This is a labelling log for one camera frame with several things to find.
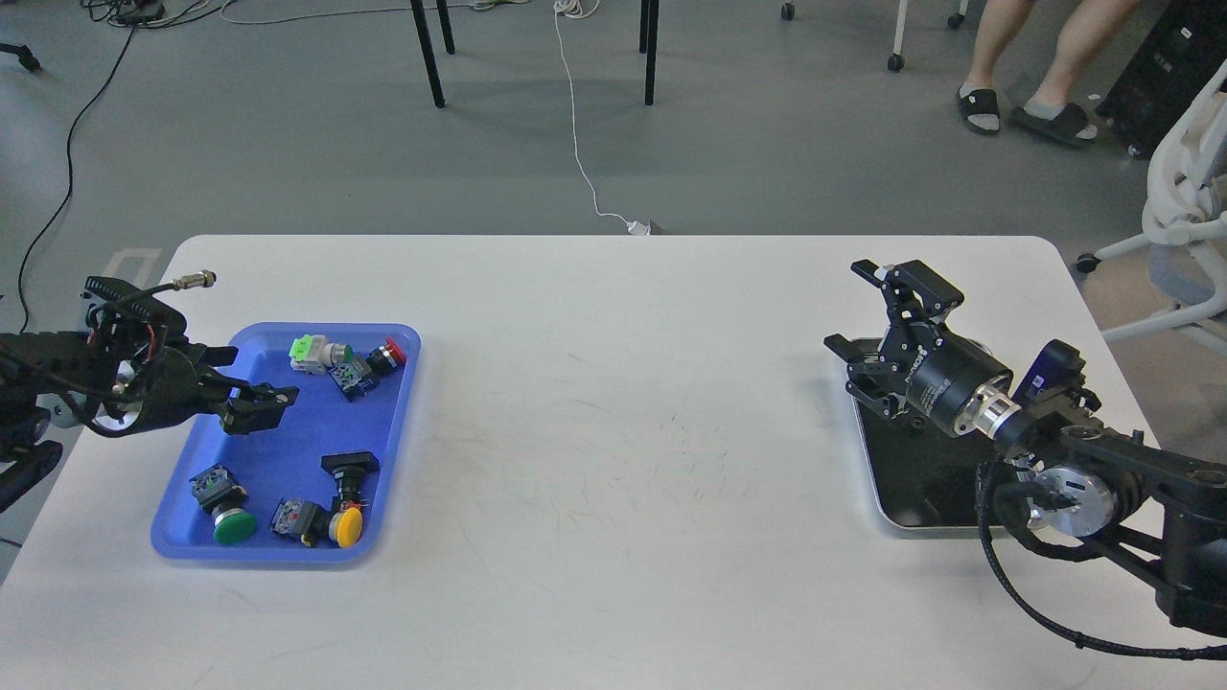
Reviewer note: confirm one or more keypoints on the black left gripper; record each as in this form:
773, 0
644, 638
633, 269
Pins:
177, 385

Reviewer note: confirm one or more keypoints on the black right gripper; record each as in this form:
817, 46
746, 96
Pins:
919, 365

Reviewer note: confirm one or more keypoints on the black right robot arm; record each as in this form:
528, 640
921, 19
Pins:
1063, 485

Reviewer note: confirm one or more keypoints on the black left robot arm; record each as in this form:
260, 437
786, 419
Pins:
117, 392

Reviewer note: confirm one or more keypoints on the blue plastic tray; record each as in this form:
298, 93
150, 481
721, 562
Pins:
284, 462

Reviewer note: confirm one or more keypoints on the silver metal tray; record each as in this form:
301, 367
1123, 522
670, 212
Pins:
925, 480

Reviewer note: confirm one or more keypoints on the light green push button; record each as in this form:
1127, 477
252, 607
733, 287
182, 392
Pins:
314, 353

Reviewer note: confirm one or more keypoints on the white office chair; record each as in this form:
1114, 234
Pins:
1183, 209

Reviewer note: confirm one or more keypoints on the black equipment case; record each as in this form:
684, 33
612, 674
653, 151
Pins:
1178, 57

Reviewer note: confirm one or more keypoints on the green push button switch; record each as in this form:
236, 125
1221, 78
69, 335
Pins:
221, 497

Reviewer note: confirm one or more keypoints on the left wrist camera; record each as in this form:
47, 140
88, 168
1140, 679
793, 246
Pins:
130, 326

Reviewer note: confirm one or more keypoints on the red push button switch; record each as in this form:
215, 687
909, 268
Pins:
386, 358

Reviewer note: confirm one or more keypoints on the yellow push button switch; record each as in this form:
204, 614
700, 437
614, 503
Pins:
344, 528

